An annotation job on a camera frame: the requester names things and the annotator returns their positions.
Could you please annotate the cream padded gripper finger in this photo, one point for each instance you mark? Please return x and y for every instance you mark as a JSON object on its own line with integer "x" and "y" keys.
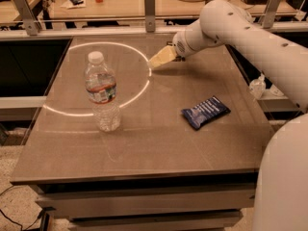
{"x": 165, "y": 55}

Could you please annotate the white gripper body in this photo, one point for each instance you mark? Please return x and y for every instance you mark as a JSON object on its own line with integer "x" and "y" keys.
{"x": 180, "y": 46}

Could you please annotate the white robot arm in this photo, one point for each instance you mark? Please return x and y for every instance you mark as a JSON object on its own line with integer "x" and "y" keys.
{"x": 281, "y": 197}

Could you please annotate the blue rxbar blueberry packet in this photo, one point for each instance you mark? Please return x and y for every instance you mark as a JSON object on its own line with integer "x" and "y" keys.
{"x": 205, "y": 112}

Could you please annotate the clear plastic water bottle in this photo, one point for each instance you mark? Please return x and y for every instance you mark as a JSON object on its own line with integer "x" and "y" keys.
{"x": 100, "y": 84}

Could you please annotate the small clear sanitizer bottle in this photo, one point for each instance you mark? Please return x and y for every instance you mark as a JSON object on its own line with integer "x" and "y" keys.
{"x": 258, "y": 86}

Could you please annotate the grey drawer cabinet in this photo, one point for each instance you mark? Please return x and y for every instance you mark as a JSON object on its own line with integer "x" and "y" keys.
{"x": 188, "y": 203}

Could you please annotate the middle grey metal bracket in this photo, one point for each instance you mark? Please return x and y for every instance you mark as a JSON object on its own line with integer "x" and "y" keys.
{"x": 149, "y": 9}

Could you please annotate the grey metal bracket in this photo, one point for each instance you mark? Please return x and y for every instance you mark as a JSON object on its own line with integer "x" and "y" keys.
{"x": 30, "y": 22}
{"x": 149, "y": 9}
{"x": 269, "y": 14}

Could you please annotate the right grey metal bracket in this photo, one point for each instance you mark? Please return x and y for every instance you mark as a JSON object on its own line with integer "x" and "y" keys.
{"x": 269, "y": 14}

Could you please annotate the left grey metal bracket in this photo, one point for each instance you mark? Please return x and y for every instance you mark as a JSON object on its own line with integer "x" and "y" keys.
{"x": 30, "y": 22}

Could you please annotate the horizontal metal rail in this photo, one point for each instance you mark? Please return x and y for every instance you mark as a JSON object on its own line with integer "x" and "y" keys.
{"x": 40, "y": 20}

